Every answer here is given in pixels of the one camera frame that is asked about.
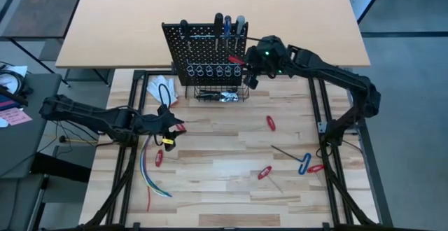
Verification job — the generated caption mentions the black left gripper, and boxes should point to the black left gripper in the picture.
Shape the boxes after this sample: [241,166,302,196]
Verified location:
[134,106,186,137]

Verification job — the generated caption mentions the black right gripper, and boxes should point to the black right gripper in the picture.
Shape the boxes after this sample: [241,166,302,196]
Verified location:
[244,34,293,78]

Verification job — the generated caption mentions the grey black ribbed screwdriver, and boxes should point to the grey black ribbed screwdriver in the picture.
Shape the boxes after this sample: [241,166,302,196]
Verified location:
[233,15,246,51]

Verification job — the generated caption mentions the blue handle screwdriver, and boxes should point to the blue handle screwdriver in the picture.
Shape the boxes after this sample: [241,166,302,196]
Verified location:
[223,15,232,52]

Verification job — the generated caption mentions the large black handle screwdriver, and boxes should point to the large black handle screwdriver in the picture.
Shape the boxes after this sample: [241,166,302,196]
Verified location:
[213,12,225,52]

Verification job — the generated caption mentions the small black handle screwdriver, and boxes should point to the small black handle screwdriver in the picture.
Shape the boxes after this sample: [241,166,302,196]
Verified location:
[178,19,193,53]

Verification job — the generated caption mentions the white work glove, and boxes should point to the white work glove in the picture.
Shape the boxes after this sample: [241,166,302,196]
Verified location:
[146,75,179,106]

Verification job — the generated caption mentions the shiny silver metal tool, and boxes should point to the shiny silver metal tool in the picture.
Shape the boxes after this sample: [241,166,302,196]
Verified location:
[220,90,239,102]

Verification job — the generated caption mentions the black metal pegboard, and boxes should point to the black metal pegboard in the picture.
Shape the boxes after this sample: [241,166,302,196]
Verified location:
[161,21,249,87]

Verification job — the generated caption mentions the metal screwdriver holder rack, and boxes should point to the metal screwdriver holder rack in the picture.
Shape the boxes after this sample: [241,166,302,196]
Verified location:
[180,31,246,40]

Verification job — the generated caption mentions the yellow stick black knob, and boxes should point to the yellow stick black knob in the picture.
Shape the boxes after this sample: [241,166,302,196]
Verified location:
[58,135,99,144]

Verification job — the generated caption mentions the light wooden desk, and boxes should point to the light wooden desk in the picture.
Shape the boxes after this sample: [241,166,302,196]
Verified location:
[55,0,371,69]

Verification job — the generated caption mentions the black seat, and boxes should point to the black seat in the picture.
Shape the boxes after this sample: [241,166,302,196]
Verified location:
[29,151,92,185]

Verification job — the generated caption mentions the grey side table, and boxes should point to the grey side table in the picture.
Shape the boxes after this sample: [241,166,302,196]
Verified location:
[0,71,63,179]

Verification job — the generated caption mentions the pink paper sheet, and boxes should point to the pink paper sheet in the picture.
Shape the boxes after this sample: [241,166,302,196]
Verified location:
[0,106,33,127]

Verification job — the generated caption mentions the white paper sheet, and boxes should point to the white paper sheet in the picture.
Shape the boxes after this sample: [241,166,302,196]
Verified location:
[0,65,28,95]

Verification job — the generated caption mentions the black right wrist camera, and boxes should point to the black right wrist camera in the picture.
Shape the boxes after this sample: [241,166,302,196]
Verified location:
[244,73,260,90]

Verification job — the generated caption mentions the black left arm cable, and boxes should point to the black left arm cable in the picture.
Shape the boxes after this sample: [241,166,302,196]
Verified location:
[157,83,173,113]

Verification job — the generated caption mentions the black wire basket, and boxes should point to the black wire basket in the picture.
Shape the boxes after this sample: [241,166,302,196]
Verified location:
[192,78,250,103]

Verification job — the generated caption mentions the black-handled pliers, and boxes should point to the black-handled pliers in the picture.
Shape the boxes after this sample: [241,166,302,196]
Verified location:
[196,90,225,102]

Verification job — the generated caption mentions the chrome ring holder rack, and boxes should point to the chrome ring holder rack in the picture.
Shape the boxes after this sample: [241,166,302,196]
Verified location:
[185,59,243,78]

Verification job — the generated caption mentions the multicoloured wire bundle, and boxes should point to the multicoloured wire bundle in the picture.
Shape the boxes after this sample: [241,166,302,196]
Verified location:
[139,134,173,199]

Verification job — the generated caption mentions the black aluminium rig frame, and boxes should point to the black aluminium rig frame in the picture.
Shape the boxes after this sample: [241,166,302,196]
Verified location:
[82,69,395,231]

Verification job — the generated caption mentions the blue T-handle hex key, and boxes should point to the blue T-handle hex key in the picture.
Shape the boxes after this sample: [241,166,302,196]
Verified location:
[270,144,313,176]

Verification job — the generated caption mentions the black cable coil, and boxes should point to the black cable coil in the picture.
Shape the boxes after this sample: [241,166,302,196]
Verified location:
[0,69,34,101]

